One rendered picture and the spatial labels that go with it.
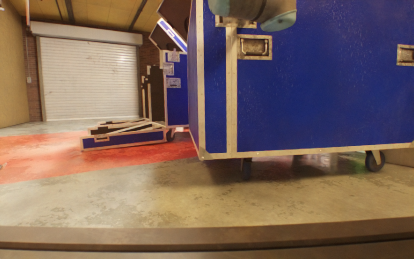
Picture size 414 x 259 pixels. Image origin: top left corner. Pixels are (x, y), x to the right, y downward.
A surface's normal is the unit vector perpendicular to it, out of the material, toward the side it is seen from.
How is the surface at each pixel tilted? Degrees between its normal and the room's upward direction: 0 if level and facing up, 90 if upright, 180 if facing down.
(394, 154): 90
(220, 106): 90
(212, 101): 90
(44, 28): 90
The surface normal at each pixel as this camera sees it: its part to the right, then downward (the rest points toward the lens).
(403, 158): -0.87, 0.07
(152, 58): 0.50, 0.09
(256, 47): 0.13, 0.11
